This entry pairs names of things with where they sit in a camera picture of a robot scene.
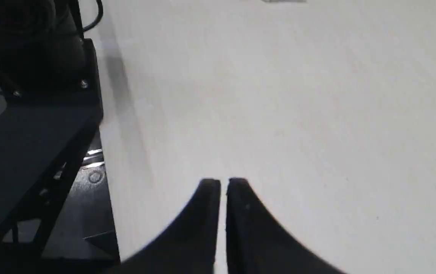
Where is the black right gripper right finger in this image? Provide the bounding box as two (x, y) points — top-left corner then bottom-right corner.
(226, 178), (341, 274)

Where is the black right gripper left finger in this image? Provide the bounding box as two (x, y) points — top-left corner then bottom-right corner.
(121, 178), (221, 274)

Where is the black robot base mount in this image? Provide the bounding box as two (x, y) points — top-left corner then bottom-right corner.
(0, 0), (119, 274)

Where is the black cable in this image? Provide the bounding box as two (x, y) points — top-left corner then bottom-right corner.
(82, 0), (103, 32)

